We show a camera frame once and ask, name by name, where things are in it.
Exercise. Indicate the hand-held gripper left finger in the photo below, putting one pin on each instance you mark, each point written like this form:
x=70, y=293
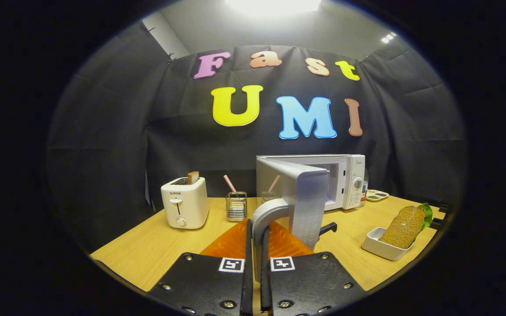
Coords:
x=249, y=281

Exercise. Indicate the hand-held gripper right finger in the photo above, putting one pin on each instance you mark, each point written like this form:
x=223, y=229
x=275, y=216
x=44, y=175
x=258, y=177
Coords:
x=266, y=285

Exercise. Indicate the white microwave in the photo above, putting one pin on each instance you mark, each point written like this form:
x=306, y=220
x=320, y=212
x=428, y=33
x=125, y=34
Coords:
x=305, y=197

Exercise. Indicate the brown bread lettuce sandwich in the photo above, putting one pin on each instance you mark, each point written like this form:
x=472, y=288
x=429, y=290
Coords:
x=404, y=226

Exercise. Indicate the metal mesh holder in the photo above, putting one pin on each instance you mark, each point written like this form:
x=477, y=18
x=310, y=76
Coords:
x=236, y=208

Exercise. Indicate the clear glass cup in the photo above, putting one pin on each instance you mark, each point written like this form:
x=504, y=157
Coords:
x=268, y=197

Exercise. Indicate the pink striped straw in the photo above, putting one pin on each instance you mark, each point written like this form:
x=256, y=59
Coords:
x=230, y=184
x=274, y=183

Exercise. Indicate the white toaster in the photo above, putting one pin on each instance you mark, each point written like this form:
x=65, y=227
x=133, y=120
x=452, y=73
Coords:
x=185, y=206

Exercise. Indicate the toast slice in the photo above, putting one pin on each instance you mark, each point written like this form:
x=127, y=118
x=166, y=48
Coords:
x=193, y=177

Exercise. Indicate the white rectangular dish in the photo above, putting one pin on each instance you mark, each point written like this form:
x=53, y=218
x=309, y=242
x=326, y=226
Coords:
x=380, y=248

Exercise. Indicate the clear plastic water bottle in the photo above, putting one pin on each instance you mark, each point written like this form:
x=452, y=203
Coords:
x=364, y=188

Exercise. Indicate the white divided bean dish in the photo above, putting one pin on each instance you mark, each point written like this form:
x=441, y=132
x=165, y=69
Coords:
x=377, y=195

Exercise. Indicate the black backdrop cloth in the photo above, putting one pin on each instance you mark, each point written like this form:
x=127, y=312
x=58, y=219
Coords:
x=112, y=145

